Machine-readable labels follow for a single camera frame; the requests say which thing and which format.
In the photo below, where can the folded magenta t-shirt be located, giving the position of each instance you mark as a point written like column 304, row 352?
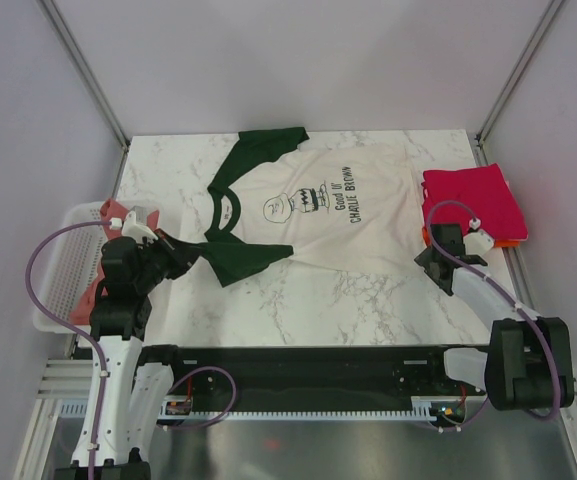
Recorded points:
column 456, row 196

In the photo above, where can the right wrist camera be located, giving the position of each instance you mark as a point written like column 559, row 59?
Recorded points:
column 477, row 241

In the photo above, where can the white green-sleeved Charlie Brown t-shirt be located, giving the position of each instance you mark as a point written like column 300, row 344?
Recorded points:
column 353, row 209

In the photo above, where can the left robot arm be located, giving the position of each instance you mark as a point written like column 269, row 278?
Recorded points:
column 129, row 381

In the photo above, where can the right aluminium frame post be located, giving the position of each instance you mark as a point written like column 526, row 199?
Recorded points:
column 528, row 53

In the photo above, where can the white slotted cable duct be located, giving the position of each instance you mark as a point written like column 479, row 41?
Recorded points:
column 172, row 412

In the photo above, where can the folded orange t-shirt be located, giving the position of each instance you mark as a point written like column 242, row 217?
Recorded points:
column 497, row 243

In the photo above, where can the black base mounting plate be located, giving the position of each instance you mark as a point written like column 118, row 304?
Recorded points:
column 364, row 376

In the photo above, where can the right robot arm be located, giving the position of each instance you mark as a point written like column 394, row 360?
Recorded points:
column 527, row 364

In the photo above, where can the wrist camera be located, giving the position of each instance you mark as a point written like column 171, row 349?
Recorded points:
column 138, row 223
column 477, row 241

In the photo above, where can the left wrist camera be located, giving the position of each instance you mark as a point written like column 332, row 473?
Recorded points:
column 138, row 223

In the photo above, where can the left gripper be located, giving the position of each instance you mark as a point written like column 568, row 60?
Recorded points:
column 181, row 254

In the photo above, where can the left aluminium frame post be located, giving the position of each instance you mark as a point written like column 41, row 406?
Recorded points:
column 76, row 56

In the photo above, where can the salmon pink t-shirt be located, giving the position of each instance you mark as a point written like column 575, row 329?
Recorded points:
column 80, row 313

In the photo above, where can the aluminium frame post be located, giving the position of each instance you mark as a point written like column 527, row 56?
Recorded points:
column 528, row 53
column 76, row 56

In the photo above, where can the white plastic basket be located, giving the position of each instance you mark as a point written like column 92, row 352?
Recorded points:
column 65, row 276

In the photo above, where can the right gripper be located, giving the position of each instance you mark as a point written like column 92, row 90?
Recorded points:
column 424, row 259

